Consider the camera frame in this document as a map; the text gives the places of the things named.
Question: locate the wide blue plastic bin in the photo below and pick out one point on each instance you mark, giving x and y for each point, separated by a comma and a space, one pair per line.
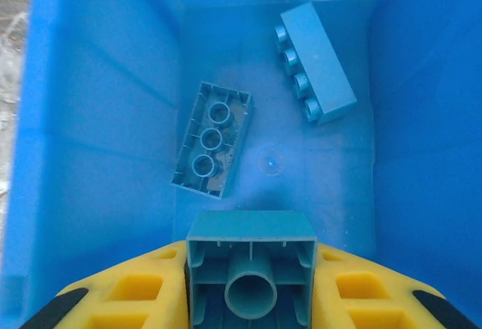
113, 80

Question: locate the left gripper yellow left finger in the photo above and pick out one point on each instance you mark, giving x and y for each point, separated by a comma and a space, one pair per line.
124, 295

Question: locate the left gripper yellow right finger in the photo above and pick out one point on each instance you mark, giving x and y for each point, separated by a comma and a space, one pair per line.
369, 299

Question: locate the small blue lego brick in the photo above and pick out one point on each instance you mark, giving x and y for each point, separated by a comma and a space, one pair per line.
248, 231

